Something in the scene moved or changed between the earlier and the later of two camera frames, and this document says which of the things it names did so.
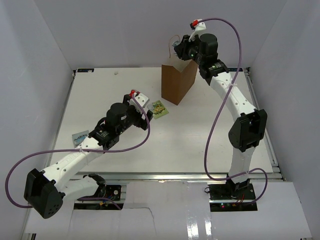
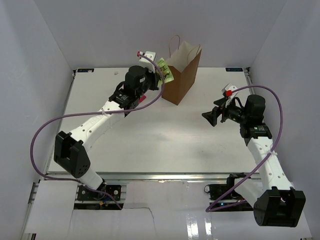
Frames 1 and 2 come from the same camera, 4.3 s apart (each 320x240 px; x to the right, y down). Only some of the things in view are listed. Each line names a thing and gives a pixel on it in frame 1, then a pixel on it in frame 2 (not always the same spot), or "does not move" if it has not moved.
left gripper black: [140, 122] → [155, 78]
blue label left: [85, 70] does not move
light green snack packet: [157, 109] → [165, 72]
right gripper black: [182, 49] → [212, 116]
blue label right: [235, 69] does not move
